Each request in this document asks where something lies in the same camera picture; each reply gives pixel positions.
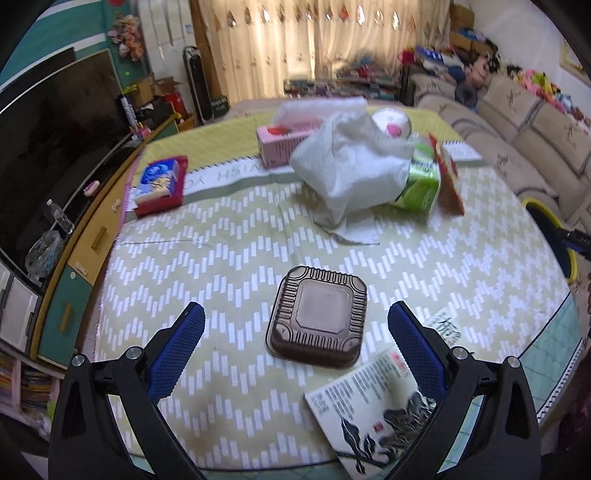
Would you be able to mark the green zigzag tablecloth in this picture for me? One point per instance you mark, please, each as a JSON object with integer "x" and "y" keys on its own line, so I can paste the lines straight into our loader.
{"x": 207, "y": 258}

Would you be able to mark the clear plastic bag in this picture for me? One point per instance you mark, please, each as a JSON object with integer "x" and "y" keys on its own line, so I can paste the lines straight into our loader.
{"x": 44, "y": 254}

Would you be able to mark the small pink object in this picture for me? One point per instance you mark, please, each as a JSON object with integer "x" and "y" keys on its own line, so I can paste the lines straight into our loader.
{"x": 91, "y": 188}

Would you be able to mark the beige sofa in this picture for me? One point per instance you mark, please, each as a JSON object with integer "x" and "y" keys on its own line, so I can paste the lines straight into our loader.
{"x": 531, "y": 134}

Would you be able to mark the clear water bottle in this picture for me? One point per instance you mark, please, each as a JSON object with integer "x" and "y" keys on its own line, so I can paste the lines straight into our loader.
{"x": 60, "y": 217}

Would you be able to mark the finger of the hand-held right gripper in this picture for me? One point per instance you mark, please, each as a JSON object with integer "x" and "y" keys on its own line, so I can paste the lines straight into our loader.
{"x": 575, "y": 240}

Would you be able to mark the red tray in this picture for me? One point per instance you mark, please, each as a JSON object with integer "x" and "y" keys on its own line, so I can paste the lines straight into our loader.
{"x": 161, "y": 205}

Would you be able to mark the brown plastic tray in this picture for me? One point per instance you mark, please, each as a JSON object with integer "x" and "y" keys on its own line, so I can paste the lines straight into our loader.
{"x": 318, "y": 314}

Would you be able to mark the television cabinet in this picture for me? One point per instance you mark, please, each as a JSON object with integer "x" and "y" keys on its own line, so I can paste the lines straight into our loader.
{"x": 87, "y": 258}

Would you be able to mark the printed magazine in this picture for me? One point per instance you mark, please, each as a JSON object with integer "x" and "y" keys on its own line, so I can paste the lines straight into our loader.
{"x": 369, "y": 397}

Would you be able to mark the artificial flower decoration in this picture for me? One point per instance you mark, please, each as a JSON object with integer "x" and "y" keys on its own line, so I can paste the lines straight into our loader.
{"x": 127, "y": 37}

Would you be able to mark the white paper cup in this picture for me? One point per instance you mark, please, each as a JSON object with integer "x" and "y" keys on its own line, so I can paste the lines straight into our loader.
{"x": 392, "y": 122}

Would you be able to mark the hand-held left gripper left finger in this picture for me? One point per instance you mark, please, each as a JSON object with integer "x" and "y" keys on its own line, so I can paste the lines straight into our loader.
{"x": 178, "y": 350}

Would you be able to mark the green tissue pack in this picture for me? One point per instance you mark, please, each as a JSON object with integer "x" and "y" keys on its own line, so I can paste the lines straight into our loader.
{"x": 420, "y": 184}

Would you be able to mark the red snack packet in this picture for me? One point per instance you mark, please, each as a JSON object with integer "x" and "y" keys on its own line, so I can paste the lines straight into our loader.
{"x": 450, "y": 184}

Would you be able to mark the white refrigerator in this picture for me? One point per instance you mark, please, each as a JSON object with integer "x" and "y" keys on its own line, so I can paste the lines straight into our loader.
{"x": 161, "y": 27}

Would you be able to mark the framed wall picture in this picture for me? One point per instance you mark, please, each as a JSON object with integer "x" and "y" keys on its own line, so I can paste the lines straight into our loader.
{"x": 572, "y": 55}

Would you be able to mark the pile of stuffed toys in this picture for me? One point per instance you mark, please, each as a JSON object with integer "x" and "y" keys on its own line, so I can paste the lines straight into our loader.
{"x": 540, "y": 83}

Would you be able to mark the blue packet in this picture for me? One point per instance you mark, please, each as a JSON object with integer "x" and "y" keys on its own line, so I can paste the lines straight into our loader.
{"x": 159, "y": 175}

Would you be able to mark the stack of colourful books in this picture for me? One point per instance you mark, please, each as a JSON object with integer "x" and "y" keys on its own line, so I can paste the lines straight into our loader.
{"x": 27, "y": 383}

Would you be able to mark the white paper towel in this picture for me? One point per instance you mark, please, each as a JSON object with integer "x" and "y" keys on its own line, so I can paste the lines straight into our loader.
{"x": 351, "y": 157}

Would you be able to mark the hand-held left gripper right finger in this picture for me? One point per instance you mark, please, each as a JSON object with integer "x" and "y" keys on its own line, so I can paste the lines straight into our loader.
{"x": 415, "y": 346}

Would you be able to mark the beige patterned curtain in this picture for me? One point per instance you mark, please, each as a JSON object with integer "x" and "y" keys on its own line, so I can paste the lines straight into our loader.
{"x": 277, "y": 46}

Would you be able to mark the black television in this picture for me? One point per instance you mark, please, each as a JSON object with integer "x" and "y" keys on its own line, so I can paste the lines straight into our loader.
{"x": 55, "y": 138}

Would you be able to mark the black tower fan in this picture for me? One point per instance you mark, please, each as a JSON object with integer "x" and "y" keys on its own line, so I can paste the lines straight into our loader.
{"x": 194, "y": 87}

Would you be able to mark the cardboard boxes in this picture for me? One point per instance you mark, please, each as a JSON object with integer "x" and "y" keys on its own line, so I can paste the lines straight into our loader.
{"x": 152, "y": 90}

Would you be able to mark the pink tissue box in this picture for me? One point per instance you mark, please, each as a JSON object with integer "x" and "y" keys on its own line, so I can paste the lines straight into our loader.
{"x": 277, "y": 143}

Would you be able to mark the white spiral notebook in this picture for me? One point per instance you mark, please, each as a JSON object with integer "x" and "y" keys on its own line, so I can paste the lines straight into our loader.
{"x": 461, "y": 152}

